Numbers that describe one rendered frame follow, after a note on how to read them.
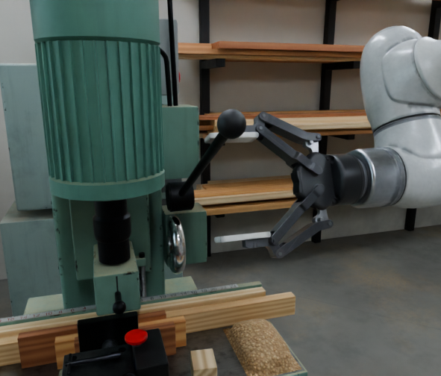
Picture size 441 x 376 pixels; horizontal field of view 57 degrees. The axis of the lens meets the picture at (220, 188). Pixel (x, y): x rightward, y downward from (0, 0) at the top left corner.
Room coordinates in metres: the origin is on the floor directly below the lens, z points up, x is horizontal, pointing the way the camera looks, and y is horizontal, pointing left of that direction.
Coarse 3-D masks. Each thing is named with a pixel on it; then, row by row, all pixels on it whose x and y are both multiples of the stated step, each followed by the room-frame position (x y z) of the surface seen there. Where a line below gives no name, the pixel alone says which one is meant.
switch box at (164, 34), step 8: (160, 24) 0.92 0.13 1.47; (168, 24) 0.93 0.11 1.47; (176, 24) 0.93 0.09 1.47; (160, 32) 0.92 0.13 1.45; (168, 32) 0.93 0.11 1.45; (176, 32) 0.93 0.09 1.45; (160, 40) 0.92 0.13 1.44; (168, 40) 0.93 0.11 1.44; (176, 40) 0.93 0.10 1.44; (168, 48) 0.93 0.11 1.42; (176, 48) 0.93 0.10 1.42; (160, 56) 0.92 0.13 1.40; (168, 56) 0.93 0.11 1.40; (176, 56) 0.93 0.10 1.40; (160, 64) 0.92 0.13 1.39; (176, 64) 0.93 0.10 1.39; (176, 72) 0.93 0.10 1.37
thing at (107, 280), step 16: (96, 256) 0.64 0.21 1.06; (96, 272) 0.58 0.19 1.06; (112, 272) 0.58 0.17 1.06; (128, 272) 0.58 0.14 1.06; (96, 288) 0.57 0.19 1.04; (112, 288) 0.57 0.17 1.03; (128, 288) 0.58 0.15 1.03; (96, 304) 0.57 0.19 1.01; (112, 304) 0.57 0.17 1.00; (128, 304) 0.58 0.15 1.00
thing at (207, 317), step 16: (224, 304) 0.68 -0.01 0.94; (240, 304) 0.68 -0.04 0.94; (256, 304) 0.69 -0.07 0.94; (272, 304) 0.70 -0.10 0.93; (288, 304) 0.71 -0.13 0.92; (192, 320) 0.65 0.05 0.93; (208, 320) 0.66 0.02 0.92; (224, 320) 0.67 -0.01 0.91; (240, 320) 0.68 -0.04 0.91; (16, 336) 0.58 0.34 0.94; (0, 352) 0.56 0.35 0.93; (16, 352) 0.57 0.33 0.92
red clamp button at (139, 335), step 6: (132, 330) 0.47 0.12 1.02; (138, 330) 0.47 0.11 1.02; (144, 330) 0.47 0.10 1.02; (126, 336) 0.46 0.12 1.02; (132, 336) 0.46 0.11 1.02; (138, 336) 0.46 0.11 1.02; (144, 336) 0.46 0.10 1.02; (126, 342) 0.46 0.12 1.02; (132, 342) 0.45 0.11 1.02; (138, 342) 0.45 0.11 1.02
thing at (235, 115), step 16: (224, 112) 0.47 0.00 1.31; (240, 112) 0.48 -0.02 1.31; (224, 128) 0.46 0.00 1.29; (240, 128) 0.46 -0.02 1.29; (208, 160) 0.57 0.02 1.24; (192, 176) 0.66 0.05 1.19; (176, 192) 0.77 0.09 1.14; (192, 192) 0.78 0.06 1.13; (176, 208) 0.77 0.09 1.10; (192, 208) 0.79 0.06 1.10
